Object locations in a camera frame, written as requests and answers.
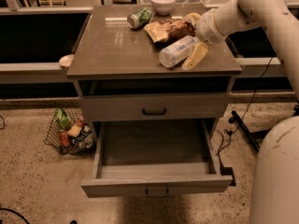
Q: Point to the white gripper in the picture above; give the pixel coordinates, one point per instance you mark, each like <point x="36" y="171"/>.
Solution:
<point x="206" y="26"/>

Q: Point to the clear blue plastic bottle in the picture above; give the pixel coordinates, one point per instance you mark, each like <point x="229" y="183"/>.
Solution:
<point x="178" y="51"/>

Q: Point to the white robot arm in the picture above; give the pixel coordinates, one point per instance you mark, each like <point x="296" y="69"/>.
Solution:
<point x="275" y="190"/>

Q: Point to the grey drawer cabinet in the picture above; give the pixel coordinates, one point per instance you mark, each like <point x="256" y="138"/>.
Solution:
<point x="113" y="59"/>

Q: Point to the closed grey upper drawer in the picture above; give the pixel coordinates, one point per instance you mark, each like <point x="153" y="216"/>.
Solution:
<point x="153" y="106"/>

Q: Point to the open grey middle drawer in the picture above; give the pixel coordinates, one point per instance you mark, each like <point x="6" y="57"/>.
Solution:
<point x="154" y="158"/>

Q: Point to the brown yellow chip bag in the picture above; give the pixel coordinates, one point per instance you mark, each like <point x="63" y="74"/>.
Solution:
<point x="170" y="30"/>

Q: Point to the white bowl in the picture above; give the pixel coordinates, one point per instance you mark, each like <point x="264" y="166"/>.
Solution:
<point x="163" y="7"/>

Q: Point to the green soda can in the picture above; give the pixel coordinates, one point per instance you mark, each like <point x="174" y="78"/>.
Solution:
<point x="140" y="18"/>

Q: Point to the black wheeled stand base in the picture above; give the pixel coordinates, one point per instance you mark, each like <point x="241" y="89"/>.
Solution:
<point x="246" y="134"/>

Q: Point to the round tan disc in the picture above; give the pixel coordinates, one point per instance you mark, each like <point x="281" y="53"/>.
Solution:
<point x="66" y="60"/>

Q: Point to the yellow sponge block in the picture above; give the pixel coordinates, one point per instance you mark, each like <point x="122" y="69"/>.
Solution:
<point x="74" y="131"/>

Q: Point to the green snack bag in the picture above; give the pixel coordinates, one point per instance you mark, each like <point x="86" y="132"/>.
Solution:
<point x="62" y="119"/>

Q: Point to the black wire basket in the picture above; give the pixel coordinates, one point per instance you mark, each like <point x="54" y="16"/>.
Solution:
<point x="82" y="144"/>

